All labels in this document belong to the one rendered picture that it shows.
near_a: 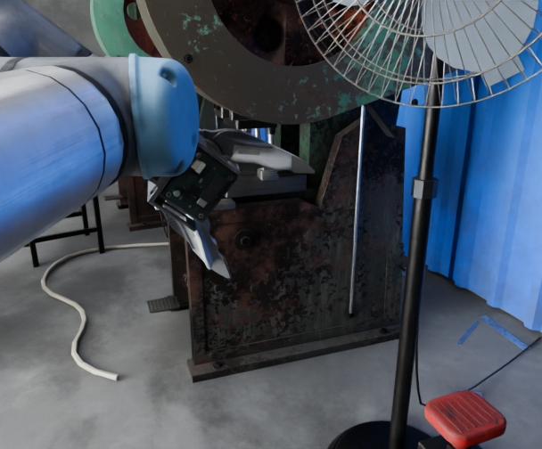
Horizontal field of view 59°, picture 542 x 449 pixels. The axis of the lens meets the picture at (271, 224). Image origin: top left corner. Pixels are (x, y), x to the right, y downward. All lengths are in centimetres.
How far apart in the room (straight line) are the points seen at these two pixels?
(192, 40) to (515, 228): 158
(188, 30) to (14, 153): 114
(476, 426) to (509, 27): 67
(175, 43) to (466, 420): 107
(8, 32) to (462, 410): 54
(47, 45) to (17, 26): 2
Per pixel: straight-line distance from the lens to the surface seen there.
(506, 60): 96
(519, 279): 234
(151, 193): 45
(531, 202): 224
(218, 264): 54
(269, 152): 50
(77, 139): 24
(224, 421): 167
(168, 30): 132
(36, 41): 44
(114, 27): 302
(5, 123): 21
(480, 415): 57
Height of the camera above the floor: 111
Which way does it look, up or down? 19 degrees down
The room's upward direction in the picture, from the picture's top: straight up
